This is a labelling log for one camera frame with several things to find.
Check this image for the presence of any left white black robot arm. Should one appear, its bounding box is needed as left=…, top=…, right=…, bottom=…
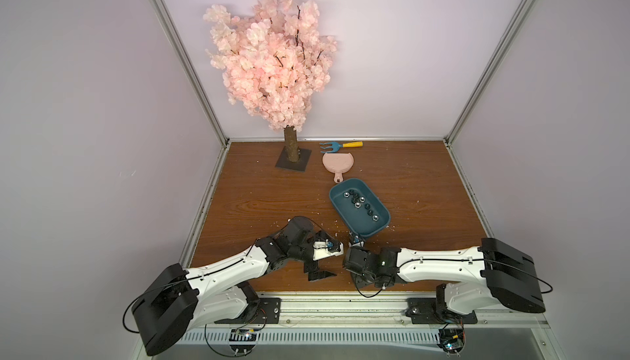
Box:
left=126, top=216, right=344, bottom=357

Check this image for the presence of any teal plastic storage box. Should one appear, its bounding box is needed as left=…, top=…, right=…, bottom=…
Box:
left=329, top=178, right=391, bottom=240

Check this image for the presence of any left circuit board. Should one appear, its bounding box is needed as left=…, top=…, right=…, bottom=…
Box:
left=228, top=328, right=259, bottom=358

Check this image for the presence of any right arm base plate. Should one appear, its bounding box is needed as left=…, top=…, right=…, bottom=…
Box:
left=405, top=297, right=478, bottom=325

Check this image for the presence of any pink artificial blossom tree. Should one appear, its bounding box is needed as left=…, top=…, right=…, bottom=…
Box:
left=203, top=0, right=337, bottom=167

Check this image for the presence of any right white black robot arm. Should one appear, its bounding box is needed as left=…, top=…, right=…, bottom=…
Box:
left=343, top=238, right=546, bottom=318

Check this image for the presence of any pink toy dustpan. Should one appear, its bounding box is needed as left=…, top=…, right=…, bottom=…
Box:
left=323, top=153, right=354, bottom=184

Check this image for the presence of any right circuit board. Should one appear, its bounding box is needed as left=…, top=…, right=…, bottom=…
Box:
left=437, top=329, right=466, bottom=355

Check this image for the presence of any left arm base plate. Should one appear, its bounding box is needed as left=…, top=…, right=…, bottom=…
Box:
left=214, top=297, right=282, bottom=325

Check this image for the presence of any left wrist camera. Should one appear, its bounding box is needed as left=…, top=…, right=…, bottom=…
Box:
left=313, top=240, right=344, bottom=261

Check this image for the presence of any blue yellow toy rake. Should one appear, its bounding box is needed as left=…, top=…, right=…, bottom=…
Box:
left=319, top=141, right=364, bottom=153

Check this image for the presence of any circuit board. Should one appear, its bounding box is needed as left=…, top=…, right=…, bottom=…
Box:
left=437, top=329, right=466, bottom=355
left=228, top=328, right=259, bottom=358

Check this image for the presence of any aluminium front rail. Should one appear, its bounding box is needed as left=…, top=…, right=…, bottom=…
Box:
left=143, top=293, right=551, bottom=330

